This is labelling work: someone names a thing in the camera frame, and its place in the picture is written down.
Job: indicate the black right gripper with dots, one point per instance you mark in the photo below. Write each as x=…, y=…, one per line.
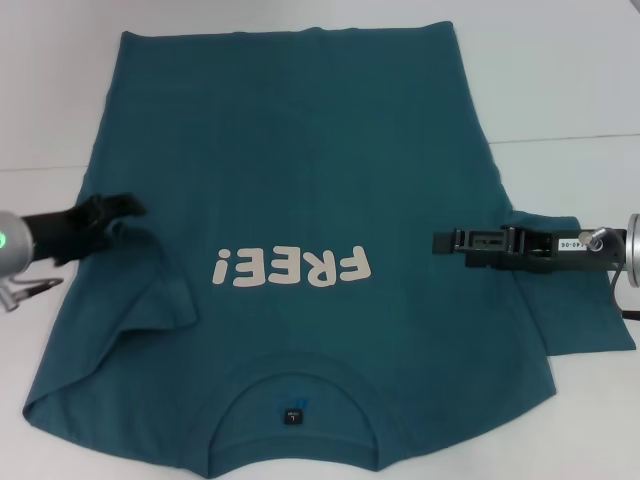
x=565, y=260

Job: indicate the teal t-shirt with FREE print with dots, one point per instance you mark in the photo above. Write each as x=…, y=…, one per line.
x=300, y=165

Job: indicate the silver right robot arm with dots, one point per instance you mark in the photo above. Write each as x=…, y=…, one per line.
x=634, y=250

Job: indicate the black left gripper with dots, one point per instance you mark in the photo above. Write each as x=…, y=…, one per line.
x=57, y=232

